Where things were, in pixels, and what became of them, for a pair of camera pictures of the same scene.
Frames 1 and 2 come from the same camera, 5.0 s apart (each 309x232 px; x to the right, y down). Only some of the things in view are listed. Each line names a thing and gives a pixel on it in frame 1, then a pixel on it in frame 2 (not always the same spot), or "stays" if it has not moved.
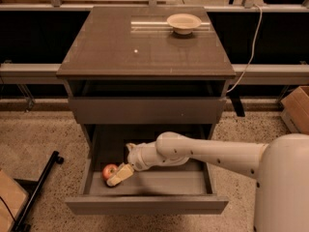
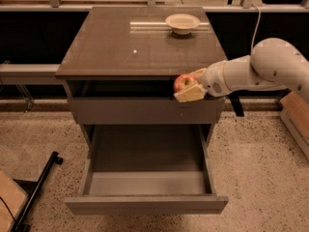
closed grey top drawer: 147,110 stays
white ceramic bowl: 183,23 stays
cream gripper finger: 130,146 -> 199,72
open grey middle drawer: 178,188 stays
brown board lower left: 14,196 stays
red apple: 109,170 -> 183,81
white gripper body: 136,159 -> 212,78
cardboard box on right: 295,112 stays
